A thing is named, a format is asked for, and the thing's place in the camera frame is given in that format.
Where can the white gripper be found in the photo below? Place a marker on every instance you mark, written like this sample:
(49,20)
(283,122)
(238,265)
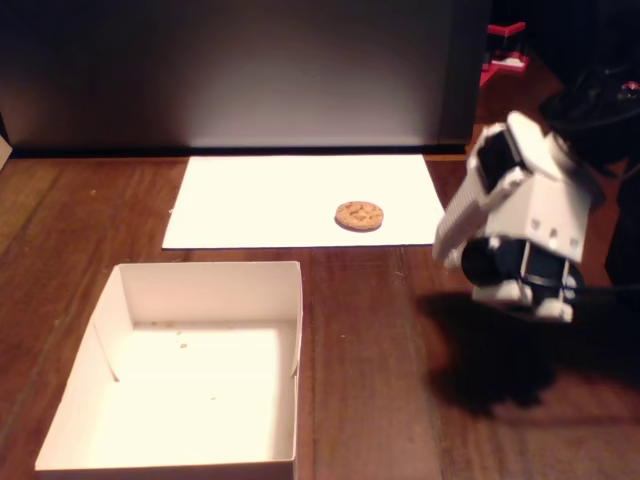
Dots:
(542,263)

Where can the round chocolate chip cookie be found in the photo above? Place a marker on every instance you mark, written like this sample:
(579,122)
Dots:
(359,215)

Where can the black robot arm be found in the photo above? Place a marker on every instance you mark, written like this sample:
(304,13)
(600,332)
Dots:
(590,125)

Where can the white cardboard box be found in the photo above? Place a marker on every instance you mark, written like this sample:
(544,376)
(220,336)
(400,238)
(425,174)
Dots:
(175,400)

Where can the red and black stand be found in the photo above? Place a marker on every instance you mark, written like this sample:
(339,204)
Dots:
(507,62)

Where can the white paper sheet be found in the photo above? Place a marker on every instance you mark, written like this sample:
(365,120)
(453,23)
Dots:
(250,200)

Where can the dark backdrop panel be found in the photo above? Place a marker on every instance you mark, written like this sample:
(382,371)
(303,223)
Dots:
(225,75)

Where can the white board piece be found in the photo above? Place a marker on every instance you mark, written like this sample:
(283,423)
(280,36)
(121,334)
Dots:
(4,150)

